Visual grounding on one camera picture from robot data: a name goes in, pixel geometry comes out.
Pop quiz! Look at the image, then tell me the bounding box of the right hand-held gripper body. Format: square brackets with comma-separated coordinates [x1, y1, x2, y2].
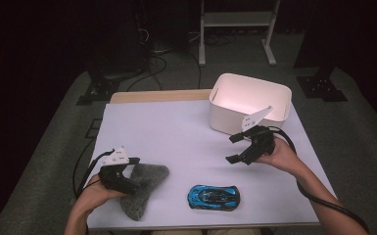
[241, 105, 277, 160]

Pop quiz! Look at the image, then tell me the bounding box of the blue and black toy car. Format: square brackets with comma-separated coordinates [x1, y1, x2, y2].
[186, 183, 242, 212]

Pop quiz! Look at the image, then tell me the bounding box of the black stand base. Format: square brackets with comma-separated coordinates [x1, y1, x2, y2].
[296, 66, 349, 103]
[75, 69, 122, 107]

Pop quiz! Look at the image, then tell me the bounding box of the black floor frame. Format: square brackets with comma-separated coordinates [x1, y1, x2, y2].
[84, 118, 103, 139]

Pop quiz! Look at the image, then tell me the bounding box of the left hand-held gripper cable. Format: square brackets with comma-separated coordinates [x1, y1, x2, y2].
[75, 149, 116, 199]

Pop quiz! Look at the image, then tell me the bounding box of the white plastic bin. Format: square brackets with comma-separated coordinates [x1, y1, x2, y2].
[209, 72, 293, 146]

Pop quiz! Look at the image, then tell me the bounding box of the white metal stand frame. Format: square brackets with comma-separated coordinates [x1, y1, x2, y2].
[198, 0, 282, 68]

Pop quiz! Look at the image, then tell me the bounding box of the grey fluffy cloth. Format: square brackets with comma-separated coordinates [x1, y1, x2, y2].
[119, 163, 170, 222]

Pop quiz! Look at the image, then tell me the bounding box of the person's right hand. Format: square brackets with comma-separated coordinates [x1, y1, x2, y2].
[256, 136, 306, 179]

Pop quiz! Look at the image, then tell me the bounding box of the thin black floor cable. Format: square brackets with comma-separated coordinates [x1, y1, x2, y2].
[72, 136, 97, 194]

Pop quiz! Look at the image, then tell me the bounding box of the person's left hand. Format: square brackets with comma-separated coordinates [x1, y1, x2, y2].
[72, 174, 125, 215]

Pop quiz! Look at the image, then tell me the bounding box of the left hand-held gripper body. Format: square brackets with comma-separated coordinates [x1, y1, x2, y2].
[98, 146, 135, 193]

